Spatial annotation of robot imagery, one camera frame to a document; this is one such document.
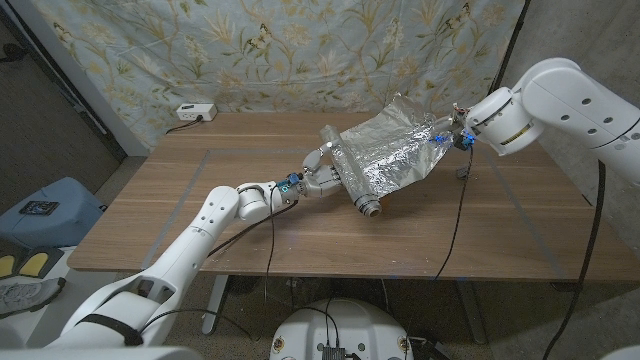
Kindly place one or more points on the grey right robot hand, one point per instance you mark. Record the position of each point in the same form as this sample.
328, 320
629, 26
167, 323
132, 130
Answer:
446, 125

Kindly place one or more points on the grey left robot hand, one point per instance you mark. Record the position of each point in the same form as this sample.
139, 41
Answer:
320, 180

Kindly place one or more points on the aluminum foil roll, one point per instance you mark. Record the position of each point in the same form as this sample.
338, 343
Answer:
385, 155

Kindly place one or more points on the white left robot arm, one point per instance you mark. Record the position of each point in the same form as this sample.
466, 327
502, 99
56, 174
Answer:
190, 245

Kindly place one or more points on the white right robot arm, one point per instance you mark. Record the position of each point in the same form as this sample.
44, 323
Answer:
565, 110

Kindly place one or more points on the grey binder clip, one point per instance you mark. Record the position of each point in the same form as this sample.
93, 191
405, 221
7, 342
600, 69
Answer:
462, 173

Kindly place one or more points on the black backdrop stand pole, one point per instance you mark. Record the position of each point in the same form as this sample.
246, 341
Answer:
507, 45

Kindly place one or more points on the floral printed backdrop cloth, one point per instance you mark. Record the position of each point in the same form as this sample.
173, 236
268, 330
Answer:
250, 60

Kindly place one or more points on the white power strip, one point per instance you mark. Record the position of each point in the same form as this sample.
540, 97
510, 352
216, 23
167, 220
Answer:
196, 112

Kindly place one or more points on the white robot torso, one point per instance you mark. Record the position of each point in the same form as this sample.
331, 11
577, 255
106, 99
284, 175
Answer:
345, 325

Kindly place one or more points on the white table leg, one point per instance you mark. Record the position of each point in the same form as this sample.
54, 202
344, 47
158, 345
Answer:
471, 312
216, 305

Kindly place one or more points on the blue-grey storage box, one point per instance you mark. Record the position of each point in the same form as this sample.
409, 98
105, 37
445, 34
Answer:
65, 220

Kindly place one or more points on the black device with screen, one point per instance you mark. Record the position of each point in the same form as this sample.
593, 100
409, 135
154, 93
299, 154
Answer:
39, 208

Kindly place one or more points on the black mat with yellow footprints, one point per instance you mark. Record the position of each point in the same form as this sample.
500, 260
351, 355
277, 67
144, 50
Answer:
32, 264

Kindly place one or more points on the grey sneaker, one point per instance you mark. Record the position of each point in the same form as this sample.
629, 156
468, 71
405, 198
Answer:
30, 297

